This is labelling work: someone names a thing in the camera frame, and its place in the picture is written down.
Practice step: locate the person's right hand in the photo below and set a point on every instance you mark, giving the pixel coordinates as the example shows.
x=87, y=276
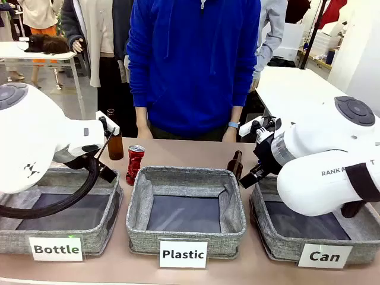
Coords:
x=144, y=132

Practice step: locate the white Can label card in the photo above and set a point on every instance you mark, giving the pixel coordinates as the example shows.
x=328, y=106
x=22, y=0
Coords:
x=324, y=256

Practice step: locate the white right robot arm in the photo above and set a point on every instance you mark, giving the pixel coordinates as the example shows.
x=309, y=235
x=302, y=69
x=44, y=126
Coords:
x=320, y=154

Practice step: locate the bystander in pale blue shirt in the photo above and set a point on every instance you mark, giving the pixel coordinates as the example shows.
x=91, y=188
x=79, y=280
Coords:
x=270, y=35

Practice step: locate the person's left forearm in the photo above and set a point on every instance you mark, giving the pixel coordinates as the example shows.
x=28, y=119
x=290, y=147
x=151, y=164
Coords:
x=242, y=95

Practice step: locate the stack of white trays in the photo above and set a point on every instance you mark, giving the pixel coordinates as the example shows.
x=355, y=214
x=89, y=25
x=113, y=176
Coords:
x=325, y=41

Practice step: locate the bystander in orange trousers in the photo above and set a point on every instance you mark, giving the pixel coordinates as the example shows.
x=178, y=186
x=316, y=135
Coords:
x=41, y=17

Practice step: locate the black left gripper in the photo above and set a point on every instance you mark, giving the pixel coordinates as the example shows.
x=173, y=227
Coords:
x=84, y=162

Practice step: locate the light blue wristwatch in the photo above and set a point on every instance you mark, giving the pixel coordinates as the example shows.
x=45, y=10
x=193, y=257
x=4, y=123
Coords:
x=234, y=124

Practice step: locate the person in blue hoodie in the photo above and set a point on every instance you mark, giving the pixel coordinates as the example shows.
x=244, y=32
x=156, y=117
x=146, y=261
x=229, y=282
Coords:
x=193, y=59

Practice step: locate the black furry bag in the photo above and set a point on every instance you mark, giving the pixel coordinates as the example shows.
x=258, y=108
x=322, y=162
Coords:
x=47, y=44

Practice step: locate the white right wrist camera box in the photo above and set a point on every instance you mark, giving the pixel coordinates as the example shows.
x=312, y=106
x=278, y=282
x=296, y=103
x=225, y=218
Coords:
x=248, y=127

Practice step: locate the white Plastic label card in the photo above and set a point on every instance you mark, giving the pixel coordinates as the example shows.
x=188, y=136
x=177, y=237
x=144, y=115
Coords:
x=183, y=254

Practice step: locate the white Bottle label card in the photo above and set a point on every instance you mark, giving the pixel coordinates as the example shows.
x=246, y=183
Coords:
x=55, y=248

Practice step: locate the black stand pole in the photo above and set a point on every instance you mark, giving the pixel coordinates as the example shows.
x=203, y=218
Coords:
x=310, y=35

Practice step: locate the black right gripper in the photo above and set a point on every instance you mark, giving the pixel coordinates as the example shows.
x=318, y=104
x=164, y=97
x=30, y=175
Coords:
x=267, y=154

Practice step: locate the crushed red drink can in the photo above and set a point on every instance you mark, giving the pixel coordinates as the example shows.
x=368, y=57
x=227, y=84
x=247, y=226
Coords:
x=135, y=166

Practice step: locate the person's left hand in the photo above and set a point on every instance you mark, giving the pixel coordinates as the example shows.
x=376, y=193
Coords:
x=230, y=135

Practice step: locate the grey fabric basket labelled Plastic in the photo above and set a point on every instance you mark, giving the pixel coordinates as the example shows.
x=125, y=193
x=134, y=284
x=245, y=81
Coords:
x=184, y=234

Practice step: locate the brown glass bottle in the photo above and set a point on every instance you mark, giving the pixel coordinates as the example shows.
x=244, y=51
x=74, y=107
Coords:
x=115, y=145
x=351, y=210
x=236, y=167

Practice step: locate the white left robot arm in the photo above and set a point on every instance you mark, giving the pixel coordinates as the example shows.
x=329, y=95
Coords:
x=29, y=133

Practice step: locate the red hanging garment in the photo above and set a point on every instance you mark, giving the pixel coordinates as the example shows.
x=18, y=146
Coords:
x=332, y=12

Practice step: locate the person's right forearm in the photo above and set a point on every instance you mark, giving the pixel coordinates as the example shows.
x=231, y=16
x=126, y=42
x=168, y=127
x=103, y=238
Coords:
x=141, y=98

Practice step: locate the white storage box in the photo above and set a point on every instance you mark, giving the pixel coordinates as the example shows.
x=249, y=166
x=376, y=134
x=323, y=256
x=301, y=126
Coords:
x=289, y=41

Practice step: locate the grey fabric basket labelled Can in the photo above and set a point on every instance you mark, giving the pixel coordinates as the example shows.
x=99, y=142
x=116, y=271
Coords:
x=285, y=240

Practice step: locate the grey fabric basket labelled Bottle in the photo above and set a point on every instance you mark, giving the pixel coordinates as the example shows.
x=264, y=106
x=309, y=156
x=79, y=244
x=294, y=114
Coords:
x=59, y=237

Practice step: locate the large white table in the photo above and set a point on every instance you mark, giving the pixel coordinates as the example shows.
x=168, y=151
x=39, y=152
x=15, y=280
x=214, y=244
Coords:
x=291, y=89

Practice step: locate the bystander in beige cardigan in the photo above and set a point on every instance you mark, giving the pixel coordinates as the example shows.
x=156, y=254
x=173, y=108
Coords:
x=101, y=44

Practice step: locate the white folding table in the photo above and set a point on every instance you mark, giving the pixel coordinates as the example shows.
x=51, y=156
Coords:
x=35, y=55

